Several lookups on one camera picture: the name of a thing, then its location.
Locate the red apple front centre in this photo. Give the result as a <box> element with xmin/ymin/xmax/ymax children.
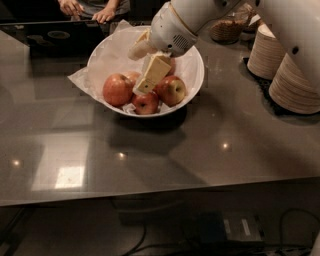
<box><xmin>131</xmin><ymin>92</ymin><xmax>159</xmax><ymax>115</ymax></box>

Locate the glass jar with cereal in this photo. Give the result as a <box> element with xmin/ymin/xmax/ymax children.
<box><xmin>209</xmin><ymin>14</ymin><xmax>248</xmax><ymax>44</ymax></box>

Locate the red green apple right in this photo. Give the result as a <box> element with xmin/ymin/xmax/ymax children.
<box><xmin>154</xmin><ymin>75</ymin><xmax>187</xmax><ymax>107</ymax></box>

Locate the red apple top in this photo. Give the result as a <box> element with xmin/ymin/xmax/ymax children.
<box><xmin>166</xmin><ymin>58</ymin><xmax>176</xmax><ymax>76</ymax></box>

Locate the person's left hand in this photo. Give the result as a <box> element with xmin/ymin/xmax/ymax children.
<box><xmin>92</xmin><ymin>7</ymin><xmax>115</xmax><ymax>24</ymax></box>

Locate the black tray mat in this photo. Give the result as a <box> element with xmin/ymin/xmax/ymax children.
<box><xmin>242</xmin><ymin>57</ymin><xmax>306</xmax><ymax>116</ymax></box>

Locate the white paper liner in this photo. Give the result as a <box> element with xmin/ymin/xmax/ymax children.
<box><xmin>67</xmin><ymin>19</ymin><xmax>203</xmax><ymax>115</ymax></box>

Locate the large red apple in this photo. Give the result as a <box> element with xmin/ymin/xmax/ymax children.
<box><xmin>103</xmin><ymin>73</ymin><xmax>133</xmax><ymax>107</ymax></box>

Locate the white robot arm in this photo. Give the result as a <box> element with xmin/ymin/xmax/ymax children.
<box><xmin>128</xmin><ymin>0</ymin><xmax>320</xmax><ymax>91</ymax></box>

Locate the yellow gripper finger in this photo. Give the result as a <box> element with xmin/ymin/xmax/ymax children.
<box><xmin>128</xmin><ymin>29</ymin><xmax>157</xmax><ymax>61</ymax></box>
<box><xmin>133</xmin><ymin>53</ymin><xmax>171</xmax><ymax>95</ymax></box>

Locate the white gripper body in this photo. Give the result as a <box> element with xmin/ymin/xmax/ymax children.
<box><xmin>149</xmin><ymin>2</ymin><xmax>197</xmax><ymax>57</ymax></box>

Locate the black laptop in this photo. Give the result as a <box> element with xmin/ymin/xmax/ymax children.
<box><xmin>0</xmin><ymin>20</ymin><xmax>105</xmax><ymax>57</ymax></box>

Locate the person's right hand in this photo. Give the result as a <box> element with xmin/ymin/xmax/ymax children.
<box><xmin>58</xmin><ymin>0</ymin><xmax>84</xmax><ymax>16</ymax></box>

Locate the red apple middle back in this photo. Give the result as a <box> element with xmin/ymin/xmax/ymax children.
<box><xmin>123</xmin><ymin>71</ymin><xmax>140</xmax><ymax>84</ymax></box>

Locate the black cable under table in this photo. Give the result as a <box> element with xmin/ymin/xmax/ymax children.
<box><xmin>109</xmin><ymin>198</ymin><xmax>320</xmax><ymax>256</ymax></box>

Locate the person's torso grey shirt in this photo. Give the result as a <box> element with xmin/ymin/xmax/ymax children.
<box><xmin>78</xmin><ymin>0</ymin><xmax>130</xmax><ymax>18</ymax></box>

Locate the paper plate stack rear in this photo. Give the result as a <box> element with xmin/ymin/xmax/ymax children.
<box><xmin>247</xmin><ymin>24</ymin><xmax>285</xmax><ymax>80</ymax></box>

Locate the white bowl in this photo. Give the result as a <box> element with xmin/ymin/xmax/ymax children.
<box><xmin>86</xmin><ymin>25</ymin><xmax>206</xmax><ymax>119</ymax></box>

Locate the dark power box under table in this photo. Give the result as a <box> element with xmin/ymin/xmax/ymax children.
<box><xmin>197</xmin><ymin>212</ymin><xmax>265</xmax><ymax>244</ymax></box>

